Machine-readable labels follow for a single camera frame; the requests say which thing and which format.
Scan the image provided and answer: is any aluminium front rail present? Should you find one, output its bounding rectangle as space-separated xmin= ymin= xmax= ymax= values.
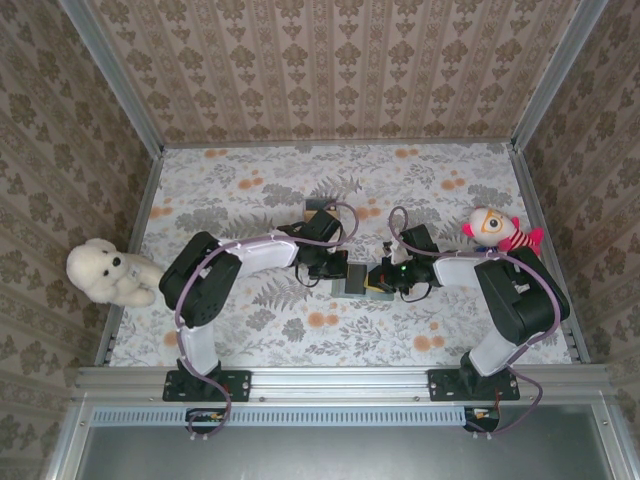
xmin=74 ymin=364 xmax=614 ymax=401

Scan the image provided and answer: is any aluminium side rail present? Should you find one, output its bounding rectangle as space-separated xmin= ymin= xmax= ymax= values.
xmin=509 ymin=144 xmax=591 ymax=364
xmin=94 ymin=149 xmax=165 ymax=366

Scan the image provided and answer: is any grey slotted cable duct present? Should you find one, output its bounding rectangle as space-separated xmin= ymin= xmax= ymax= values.
xmin=92 ymin=405 xmax=464 ymax=427

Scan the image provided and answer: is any white teddy bear plush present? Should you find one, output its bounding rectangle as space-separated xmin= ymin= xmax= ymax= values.
xmin=66 ymin=238 xmax=166 ymax=307

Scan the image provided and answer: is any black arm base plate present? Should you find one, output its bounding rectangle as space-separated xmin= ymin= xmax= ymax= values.
xmin=162 ymin=368 xmax=252 ymax=403
xmin=428 ymin=368 xmax=521 ymax=403

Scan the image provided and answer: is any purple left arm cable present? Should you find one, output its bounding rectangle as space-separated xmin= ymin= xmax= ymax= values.
xmin=172 ymin=200 xmax=360 ymax=444

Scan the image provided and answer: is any white and pink fish plush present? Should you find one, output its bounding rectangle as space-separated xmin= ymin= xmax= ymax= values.
xmin=460 ymin=205 xmax=546 ymax=257

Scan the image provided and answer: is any black connector box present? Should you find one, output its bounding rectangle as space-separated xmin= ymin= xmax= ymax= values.
xmin=463 ymin=406 xmax=501 ymax=434
xmin=185 ymin=407 xmax=227 ymax=435

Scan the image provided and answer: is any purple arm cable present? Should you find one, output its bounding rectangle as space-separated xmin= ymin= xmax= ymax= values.
xmin=388 ymin=205 xmax=560 ymax=441
xmin=172 ymin=200 xmax=360 ymax=444

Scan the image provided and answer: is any grey metal panel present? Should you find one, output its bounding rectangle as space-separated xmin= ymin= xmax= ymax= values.
xmin=74 ymin=424 xmax=619 ymax=480

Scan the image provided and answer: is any aluminium corner post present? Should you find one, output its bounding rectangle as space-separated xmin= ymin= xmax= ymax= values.
xmin=59 ymin=0 xmax=166 ymax=154
xmin=512 ymin=0 xmax=609 ymax=151

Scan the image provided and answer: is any aluminium back rail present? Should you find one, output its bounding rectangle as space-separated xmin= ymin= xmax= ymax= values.
xmin=162 ymin=141 xmax=514 ymax=150

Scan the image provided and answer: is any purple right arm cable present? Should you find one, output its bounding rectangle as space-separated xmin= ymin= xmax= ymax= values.
xmin=388 ymin=205 xmax=560 ymax=441

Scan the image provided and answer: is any dark grey card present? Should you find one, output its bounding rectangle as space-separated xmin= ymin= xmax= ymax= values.
xmin=346 ymin=263 xmax=367 ymax=295

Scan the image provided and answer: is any floral table cover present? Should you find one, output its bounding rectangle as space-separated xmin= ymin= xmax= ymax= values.
xmin=107 ymin=144 xmax=576 ymax=369

